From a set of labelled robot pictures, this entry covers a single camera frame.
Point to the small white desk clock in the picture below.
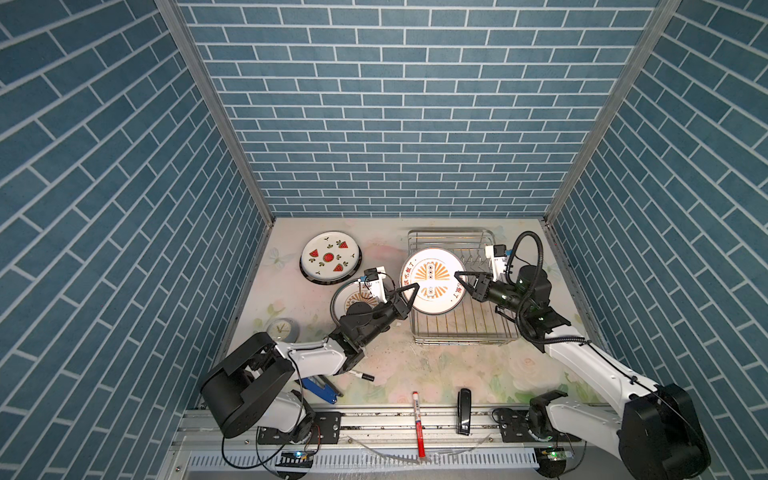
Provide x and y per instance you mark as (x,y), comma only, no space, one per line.
(283,330)

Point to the red rim white plate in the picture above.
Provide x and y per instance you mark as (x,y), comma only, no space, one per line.
(332,306)

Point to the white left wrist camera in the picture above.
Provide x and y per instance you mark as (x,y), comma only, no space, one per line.
(371,285)

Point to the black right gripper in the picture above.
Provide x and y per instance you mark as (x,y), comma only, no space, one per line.
(480,290)

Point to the aluminium corner post left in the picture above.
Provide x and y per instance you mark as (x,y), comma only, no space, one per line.
(180,33)

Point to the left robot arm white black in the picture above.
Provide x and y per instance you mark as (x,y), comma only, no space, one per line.
(248,388)

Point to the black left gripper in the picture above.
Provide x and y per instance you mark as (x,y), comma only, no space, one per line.
(403,309)

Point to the aluminium corner post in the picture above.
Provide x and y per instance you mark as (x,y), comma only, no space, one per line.
(180,33)
(656,25)

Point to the black rectangular remote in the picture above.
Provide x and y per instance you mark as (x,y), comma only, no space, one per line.
(464,405)

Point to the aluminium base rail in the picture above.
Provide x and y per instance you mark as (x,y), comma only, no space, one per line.
(376,426)

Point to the blue stapler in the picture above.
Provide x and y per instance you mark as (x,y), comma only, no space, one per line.
(323,388)

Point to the sunburst plate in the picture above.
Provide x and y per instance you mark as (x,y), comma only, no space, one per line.
(433,269)
(349,296)

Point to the aluminium corner post right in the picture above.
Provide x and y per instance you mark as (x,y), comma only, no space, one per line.
(656,25)

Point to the red white pen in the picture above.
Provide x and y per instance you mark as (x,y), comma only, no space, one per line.
(418,426)

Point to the black white marker pen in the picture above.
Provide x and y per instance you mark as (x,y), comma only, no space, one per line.
(362,376)

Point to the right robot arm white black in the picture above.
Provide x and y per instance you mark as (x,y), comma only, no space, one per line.
(652,428)

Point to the watermelon print plate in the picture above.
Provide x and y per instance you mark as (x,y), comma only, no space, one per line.
(332,245)

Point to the metal wire dish rack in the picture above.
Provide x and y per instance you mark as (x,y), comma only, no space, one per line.
(470,322)

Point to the white cable comb strip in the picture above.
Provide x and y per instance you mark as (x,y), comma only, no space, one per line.
(361,460)

